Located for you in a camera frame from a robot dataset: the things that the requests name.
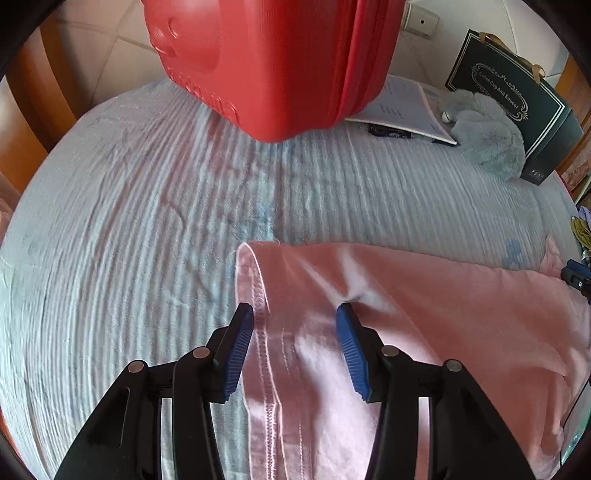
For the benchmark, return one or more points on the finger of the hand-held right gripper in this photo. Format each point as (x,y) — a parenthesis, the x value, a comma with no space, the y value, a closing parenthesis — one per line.
(577,274)

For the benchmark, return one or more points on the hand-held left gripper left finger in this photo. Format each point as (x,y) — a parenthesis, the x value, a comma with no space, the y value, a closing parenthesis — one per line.
(236,353)

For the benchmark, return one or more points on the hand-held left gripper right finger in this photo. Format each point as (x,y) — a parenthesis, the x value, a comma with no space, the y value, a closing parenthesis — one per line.
(352,353)

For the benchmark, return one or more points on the pink garment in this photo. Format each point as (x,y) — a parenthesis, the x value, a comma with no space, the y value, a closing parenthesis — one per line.
(438,332)

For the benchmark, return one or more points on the light blue ribbed bedspread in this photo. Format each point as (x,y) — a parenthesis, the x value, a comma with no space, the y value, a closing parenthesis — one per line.
(138,221)

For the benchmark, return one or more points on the grey fluffy plush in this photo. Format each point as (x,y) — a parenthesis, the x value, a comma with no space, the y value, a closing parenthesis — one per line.
(491,134)

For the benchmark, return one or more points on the dark green gift bag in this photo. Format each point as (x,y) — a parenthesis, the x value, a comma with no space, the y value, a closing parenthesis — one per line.
(517,104)

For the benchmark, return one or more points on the white paper booklet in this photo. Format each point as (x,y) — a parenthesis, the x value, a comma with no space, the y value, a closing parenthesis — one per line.
(406,108)

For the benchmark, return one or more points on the red hard-shell suitcase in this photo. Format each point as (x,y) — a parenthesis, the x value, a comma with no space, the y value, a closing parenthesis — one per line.
(272,60)

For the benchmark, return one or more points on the white wall socket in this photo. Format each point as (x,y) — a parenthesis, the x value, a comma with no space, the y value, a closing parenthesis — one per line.
(421,21)

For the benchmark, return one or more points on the wooden bed frame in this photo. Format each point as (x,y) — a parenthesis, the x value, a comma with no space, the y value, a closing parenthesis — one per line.
(27,92)

